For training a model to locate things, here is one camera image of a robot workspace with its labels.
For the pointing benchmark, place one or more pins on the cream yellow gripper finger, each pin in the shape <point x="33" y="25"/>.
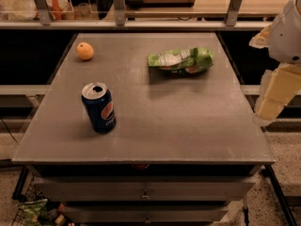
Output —
<point x="277" y="89"/>

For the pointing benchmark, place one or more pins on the green rice chip bag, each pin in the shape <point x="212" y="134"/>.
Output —
<point x="191" y="61"/>

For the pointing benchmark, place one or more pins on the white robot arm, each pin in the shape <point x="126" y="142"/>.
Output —
<point x="282" y="38"/>

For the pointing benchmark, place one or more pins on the orange snack bag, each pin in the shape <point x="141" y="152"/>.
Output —
<point x="59" y="8"/>

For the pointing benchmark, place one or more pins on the white plastic bag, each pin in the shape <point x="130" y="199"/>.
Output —
<point x="18" y="10"/>

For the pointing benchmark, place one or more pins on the green snack bag in basket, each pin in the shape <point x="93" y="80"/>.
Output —
<point x="35" y="213"/>

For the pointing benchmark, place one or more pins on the blue pepsi can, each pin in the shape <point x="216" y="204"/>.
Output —
<point x="98" y="103"/>

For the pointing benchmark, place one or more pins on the orange fruit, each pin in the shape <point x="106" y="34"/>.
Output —
<point x="84" y="51"/>

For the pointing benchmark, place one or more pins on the lower grey drawer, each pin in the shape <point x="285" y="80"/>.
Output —
<point x="145" y="213"/>

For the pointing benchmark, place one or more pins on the grey drawer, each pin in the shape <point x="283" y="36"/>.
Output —
<point x="80" y="190"/>
<point x="145" y="213"/>

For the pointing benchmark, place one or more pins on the upper grey drawer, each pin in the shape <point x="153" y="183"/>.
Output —
<point x="80" y="190"/>

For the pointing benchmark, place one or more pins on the right metal bracket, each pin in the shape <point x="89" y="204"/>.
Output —
<point x="232" y="12"/>

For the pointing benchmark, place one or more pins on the metal bracket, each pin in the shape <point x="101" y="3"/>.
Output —
<point x="232" y="12"/>
<point x="119" y="6"/>
<point x="43" y="12"/>

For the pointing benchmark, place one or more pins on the middle metal bracket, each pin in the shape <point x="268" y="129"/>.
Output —
<point x="119" y="6"/>

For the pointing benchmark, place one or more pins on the black wire basket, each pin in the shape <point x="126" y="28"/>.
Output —
<point x="25" y="191"/>

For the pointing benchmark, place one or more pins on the left metal bracket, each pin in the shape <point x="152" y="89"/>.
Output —
<point x="43" y="12"/>

